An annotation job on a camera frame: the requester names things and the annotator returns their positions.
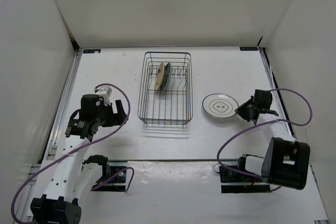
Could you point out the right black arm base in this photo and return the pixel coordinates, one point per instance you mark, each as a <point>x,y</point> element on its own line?
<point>234,178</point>

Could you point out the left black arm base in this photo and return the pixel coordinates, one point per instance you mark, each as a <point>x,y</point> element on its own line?
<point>119,180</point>

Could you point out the wire dish rack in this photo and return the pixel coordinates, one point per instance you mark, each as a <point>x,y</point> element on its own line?
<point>172,107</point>

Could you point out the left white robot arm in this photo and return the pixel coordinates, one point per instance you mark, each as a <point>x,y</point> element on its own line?
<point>75,176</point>

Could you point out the left aluminium frame rail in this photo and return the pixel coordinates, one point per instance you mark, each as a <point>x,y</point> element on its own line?
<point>20,199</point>

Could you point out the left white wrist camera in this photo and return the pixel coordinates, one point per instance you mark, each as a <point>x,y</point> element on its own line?
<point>104,93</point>

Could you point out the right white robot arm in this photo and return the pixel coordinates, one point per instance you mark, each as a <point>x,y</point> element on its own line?
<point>286,160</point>

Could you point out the white plate with dark rim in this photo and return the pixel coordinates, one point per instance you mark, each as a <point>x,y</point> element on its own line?
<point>219,105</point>

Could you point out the teal patterned plate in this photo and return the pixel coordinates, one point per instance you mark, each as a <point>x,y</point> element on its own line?
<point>167,76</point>

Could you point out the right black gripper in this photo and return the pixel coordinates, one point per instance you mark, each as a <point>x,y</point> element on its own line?
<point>241,110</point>

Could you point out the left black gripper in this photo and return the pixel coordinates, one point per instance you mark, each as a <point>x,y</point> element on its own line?
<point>115,119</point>

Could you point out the beige plate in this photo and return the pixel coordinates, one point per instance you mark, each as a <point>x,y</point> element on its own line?
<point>159,76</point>

